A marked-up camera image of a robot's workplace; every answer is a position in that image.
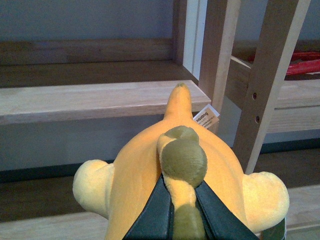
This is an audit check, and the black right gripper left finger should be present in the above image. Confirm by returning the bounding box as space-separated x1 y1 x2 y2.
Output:
124 175 174 240

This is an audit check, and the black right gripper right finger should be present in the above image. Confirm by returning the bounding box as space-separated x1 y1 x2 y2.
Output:
195 181 258 240

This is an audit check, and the orange plush toy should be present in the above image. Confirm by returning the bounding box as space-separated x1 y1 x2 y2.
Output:
72 83 290 240

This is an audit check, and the white toy label tag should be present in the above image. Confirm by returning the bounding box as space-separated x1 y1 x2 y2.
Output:
193 104 220 129

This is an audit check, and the wooden shelf unit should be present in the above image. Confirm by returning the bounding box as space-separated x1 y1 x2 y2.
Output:
0 0 320 240

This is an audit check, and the red object on shelf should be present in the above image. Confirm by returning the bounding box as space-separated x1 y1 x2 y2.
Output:
286 51 320 76

